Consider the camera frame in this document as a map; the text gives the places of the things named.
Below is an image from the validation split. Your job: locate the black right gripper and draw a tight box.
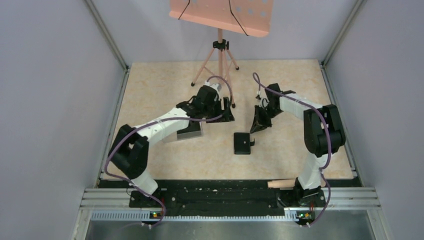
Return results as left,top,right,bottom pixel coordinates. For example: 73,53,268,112
250,104,284,134

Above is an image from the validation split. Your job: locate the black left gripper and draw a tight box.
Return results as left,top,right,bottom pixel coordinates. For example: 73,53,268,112
203,97,235,124

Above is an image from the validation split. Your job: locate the black leather card holder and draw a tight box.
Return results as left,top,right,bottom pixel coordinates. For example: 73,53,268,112
233,132,256,155

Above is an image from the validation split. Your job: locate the clear acrylic tray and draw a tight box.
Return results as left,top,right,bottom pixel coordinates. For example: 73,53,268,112
162,122,204,144

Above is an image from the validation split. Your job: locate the pink toy microphone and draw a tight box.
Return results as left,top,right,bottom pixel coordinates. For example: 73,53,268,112
267,179,296,189

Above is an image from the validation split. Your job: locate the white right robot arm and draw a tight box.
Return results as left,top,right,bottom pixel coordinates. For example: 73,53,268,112
249,83,346,206

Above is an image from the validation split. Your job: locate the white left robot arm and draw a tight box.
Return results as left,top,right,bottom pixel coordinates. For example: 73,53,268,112
106,83,234,207

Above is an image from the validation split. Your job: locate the pink music stand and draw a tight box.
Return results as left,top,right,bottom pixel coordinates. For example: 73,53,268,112
169,0,274,87

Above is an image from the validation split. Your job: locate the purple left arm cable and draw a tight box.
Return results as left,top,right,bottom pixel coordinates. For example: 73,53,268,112
103,75,233,229

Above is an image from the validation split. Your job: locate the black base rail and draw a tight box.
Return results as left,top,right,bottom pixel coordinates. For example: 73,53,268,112
81,180,375,222

